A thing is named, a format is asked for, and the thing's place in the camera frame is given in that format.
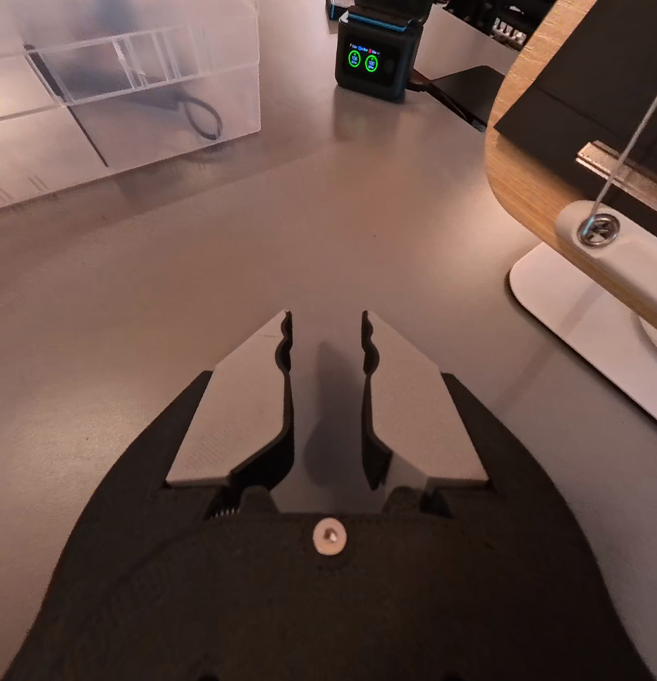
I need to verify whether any white display stand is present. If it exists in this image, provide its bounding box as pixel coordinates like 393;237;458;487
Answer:
508;201;657;431

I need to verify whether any black flat pad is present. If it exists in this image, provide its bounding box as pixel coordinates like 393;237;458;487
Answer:
429;65;507;131

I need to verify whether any clear plastic organizer box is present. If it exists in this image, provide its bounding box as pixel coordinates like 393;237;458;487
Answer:
0;0;262;212

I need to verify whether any thin white display cable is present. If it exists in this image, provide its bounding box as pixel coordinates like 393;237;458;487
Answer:
586;74;657;235

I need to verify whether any dark charger cable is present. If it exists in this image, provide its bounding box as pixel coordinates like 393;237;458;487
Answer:
405;72;486;129

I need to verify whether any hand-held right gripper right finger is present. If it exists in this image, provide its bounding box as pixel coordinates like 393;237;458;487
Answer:
360;310;490;493

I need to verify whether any black cord with loop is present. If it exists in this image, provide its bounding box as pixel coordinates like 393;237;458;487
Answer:
166;89;224;142

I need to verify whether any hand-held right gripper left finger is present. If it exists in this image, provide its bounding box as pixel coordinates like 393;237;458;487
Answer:
165;310;296;489

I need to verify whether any black charger with green display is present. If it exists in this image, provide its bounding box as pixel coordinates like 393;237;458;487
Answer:
335;0;433;103

